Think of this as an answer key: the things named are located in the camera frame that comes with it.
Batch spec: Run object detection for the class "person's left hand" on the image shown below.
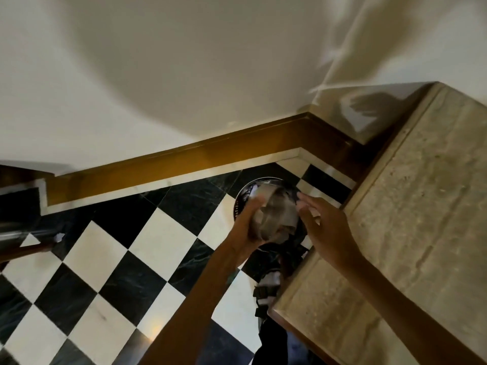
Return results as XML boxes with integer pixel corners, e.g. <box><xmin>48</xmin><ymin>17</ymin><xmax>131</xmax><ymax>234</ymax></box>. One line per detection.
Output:
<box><xmin>224</xmin><ymin>197</ymin><xmax>269</xmax><ymax>260</ymax></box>

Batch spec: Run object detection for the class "dark wooden furniture piece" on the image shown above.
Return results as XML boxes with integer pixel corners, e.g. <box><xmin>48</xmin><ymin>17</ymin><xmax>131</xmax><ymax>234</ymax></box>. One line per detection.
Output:
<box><xmin>0</xmin><ymin>163</ymin><xmax>61</xmax><ymax>264</ymax></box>

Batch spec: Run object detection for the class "round bin with black bag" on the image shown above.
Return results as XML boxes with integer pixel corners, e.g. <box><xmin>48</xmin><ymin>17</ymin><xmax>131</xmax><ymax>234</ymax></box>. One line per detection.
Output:
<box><xmin>232</xmin><ymin>176</ymin><xmax>317</xmax><ymax>286</ymax></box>

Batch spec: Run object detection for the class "person's right forearm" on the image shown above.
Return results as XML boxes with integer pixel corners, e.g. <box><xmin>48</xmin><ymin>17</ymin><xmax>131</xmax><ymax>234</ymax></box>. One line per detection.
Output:
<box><xmin>340</xmin><ymin>252</ymin><xmax>484</xmax><ymax>365</ymax></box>

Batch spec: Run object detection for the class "shiny metal pole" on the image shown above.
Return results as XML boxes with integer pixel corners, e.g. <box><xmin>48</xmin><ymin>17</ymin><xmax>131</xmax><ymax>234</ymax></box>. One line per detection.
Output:
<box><xmin>0</xmin><ymin>223</ymin><xmax>44</xmax><ymax>245</ymax></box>

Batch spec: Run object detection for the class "person's dark trouser leg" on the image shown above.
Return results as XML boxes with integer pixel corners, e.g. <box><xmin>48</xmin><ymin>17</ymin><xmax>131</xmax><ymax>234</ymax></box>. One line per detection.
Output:
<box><xmin>253</xmin><ymin>317</ymin><xmax>318</xmax><ymax>365</ymax></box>

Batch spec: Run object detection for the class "person's right hand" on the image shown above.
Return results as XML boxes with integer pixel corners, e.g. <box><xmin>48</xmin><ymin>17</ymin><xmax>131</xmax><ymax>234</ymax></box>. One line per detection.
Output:
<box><xmin>296</xmin><ymin>192</ymin><xmax>363</xmax><ymax>271</ymax></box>

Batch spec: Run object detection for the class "brown wooden baseboard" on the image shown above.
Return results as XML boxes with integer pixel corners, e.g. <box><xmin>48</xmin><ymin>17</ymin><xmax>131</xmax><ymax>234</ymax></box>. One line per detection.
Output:
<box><xmin>45</xmin><ymin>112</ymin><xmax>366</xmax><ymax>206</ymax></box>

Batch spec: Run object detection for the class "person's left forearm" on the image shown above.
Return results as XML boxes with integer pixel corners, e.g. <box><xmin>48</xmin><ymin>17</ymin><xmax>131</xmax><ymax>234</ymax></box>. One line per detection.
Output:
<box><xmin>139</xmin><ymin>247</ymin><xmax>252</xmax><ymax>365</ymax></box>

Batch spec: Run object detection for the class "person's sandalled foot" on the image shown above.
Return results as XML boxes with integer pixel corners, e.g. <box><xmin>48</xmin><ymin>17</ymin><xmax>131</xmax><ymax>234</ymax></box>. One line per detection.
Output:
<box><xmin>253</xmin><ymin>268</ymin><xmax>283</xmax><ymax>320</ymax></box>

